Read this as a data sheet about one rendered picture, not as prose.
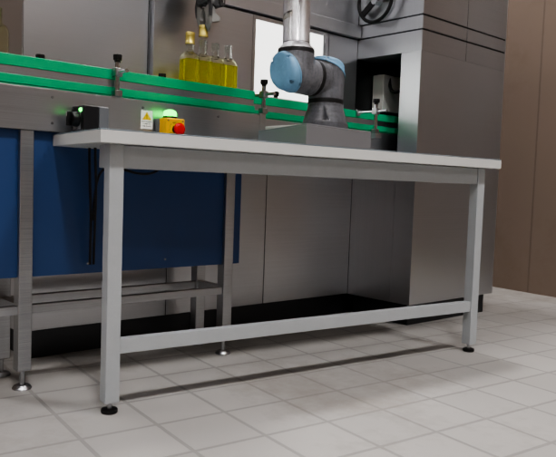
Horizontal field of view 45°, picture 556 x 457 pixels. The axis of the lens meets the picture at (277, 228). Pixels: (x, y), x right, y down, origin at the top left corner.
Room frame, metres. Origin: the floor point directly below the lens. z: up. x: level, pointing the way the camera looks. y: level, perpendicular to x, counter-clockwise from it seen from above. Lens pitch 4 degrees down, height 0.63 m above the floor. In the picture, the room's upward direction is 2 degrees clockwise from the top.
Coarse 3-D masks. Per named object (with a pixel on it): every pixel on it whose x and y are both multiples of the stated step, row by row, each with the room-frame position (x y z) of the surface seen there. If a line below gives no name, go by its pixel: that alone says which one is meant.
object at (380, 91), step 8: (376, 80) 3.38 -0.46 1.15; (384, 80) 3.35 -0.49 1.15; (392, 80) 3.39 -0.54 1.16; (376, 88) 3.38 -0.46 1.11; (384, 88) 3.35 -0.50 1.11; (376, 96) 3.38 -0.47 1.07; (384, 96) 3.36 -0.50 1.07; (392, 96) 3.40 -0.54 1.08; (384, 104) 3.36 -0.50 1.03; (392, 104) 3.40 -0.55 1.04; (384, 112) 3.42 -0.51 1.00; (392, 112) 3.41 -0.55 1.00
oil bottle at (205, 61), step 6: (198, 54) 2.52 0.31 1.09; (204, 54) 2.51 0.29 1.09; (204, 60) 2.50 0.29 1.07; (210, 60) 2.52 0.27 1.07; (204, 66) 2.50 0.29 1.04; (210, 66) 2.52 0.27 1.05; (204, 72) 2.50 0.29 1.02; (210, 72) 2.52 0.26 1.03; (204, 78) 2.51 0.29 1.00; (210, 78) 2.52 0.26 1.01
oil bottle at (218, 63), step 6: (216, 60) 2.54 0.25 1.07; (222, 60) 2.56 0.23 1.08; (216, 66) 2.54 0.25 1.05; (222, 66) 2.56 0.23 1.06; (216, 72) 2.54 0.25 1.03; (222, 72) 2.56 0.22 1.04; (216, 78) 2.54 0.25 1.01; (222, 78) 2.56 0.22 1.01; (216, 84) 2.54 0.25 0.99; (222, 84) 2.56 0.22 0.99
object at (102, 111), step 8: (80, 112) 1.99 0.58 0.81; (88, 112) 1.98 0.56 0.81; (96, 112) 2.00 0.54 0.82; (104, 112) 2.02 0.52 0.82; (88, 120) 1.98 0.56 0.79; (96, 120) 2.00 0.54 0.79; (104, 120) 2.02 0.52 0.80; (72, 128) 2.03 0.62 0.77; (80, 128) 1.99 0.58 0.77; (88, 128) 1.98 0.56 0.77; (96, 128) 2.00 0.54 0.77
